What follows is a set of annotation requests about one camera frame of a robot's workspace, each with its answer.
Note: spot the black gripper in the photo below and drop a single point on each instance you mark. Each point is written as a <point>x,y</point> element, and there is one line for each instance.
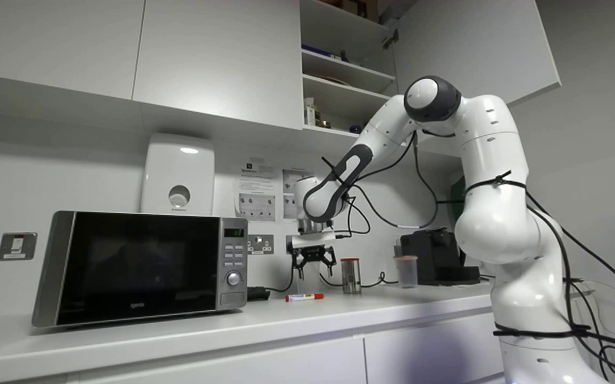
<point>315,255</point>

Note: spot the white whiteboard marker red cap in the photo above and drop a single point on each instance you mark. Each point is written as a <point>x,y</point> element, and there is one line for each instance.
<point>304,297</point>

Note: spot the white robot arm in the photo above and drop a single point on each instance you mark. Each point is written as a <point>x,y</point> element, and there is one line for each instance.
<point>491,226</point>

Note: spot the metal can orange lid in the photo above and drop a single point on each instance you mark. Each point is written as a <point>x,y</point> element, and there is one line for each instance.
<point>352,275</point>

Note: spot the white base cabinet door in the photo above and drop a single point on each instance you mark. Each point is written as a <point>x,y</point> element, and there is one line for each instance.
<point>436,349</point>
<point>250,366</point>

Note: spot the black coffee machine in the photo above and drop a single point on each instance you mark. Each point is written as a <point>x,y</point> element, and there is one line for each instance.
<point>436,257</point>

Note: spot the white bottle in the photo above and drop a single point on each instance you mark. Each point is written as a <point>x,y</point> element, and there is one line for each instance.
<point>311,111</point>

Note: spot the silver black microwave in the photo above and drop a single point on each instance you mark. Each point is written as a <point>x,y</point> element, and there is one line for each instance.
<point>138,268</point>

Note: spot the white open shelf cabinet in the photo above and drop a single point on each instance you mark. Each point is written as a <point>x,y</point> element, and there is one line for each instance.
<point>352,72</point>

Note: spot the dark blue flat object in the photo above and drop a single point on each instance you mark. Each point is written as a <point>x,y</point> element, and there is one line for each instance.
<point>321,51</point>

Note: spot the white open cabinet door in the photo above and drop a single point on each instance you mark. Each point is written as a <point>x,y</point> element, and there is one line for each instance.
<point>480,50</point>

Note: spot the silver wall socket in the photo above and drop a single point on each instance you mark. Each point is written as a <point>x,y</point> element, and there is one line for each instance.
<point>261,244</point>

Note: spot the white printed wall notice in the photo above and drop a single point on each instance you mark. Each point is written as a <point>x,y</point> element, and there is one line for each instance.
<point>291,192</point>
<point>258,205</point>

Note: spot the small white wall label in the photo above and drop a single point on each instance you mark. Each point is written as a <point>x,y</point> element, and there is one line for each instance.
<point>260,170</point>

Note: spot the green wall dispenser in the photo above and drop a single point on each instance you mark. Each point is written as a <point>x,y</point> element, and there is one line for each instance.
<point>457,199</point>

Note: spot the white wall dispenser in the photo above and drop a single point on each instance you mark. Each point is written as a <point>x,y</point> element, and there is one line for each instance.
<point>179,174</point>

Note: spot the white wall cabinet door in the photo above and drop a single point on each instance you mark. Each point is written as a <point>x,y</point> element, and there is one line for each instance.
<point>53,44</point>
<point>218,56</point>

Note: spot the silver wall switch plate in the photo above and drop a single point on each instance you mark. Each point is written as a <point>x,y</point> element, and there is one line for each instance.
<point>17,246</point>

